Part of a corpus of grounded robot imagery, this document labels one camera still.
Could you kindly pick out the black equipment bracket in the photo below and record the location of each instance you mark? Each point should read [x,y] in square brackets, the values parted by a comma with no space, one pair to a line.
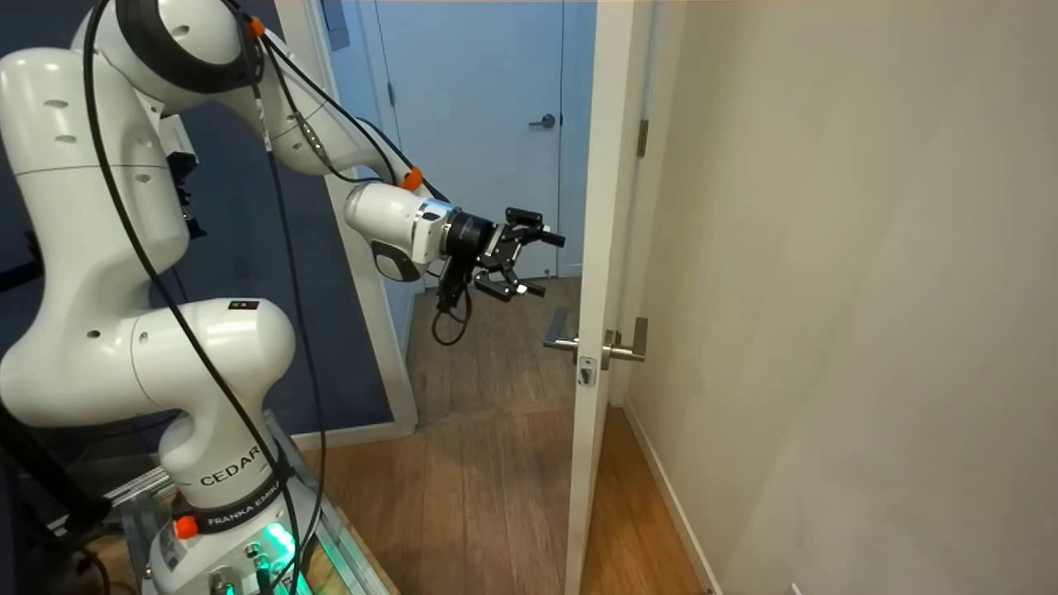
[45,485]

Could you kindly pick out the white door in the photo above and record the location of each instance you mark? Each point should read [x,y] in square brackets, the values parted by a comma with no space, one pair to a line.
[600,165]

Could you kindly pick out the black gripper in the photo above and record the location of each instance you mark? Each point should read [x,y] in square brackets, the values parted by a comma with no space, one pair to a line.
[483,252]

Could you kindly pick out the white baseboard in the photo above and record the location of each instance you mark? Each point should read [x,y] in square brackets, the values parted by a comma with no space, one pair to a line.
[672,497]

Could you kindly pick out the silver door latch plate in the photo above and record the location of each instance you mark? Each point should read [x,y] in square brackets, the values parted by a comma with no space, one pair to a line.
[588,368]

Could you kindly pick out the robot base cart green light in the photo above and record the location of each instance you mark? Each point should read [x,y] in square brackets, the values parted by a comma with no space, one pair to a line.
[357,562]

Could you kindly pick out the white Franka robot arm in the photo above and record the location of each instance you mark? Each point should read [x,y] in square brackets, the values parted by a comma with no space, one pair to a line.
[86,219]

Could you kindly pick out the white door frame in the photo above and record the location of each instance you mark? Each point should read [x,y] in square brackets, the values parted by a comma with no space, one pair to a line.
[375,332]

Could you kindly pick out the metal door hinge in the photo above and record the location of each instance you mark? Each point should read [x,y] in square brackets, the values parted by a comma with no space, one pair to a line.
[644,135]

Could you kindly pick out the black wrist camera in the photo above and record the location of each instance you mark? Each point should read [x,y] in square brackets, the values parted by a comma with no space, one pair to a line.
[450,286]

